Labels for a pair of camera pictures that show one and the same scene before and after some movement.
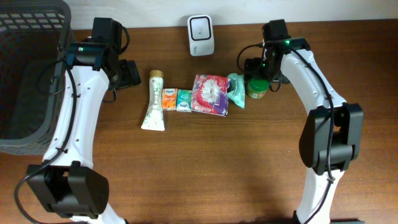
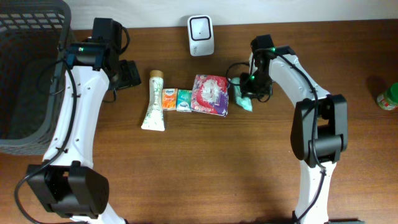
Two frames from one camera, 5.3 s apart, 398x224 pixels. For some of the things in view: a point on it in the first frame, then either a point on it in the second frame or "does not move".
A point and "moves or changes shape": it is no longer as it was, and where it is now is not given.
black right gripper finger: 254,66 -> 248,85
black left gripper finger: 128,73 does not move
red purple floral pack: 209,94 does not move
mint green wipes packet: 236,88 moves or changes shape
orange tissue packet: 169,99 does not move
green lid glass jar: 257,88 moves or changes shape
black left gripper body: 115,74 does not move
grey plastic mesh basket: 33,38 does not move
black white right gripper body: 274,76 -> 264,84
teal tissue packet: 183,101 does not move
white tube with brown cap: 154,120 does not move
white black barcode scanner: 201,37 does not move
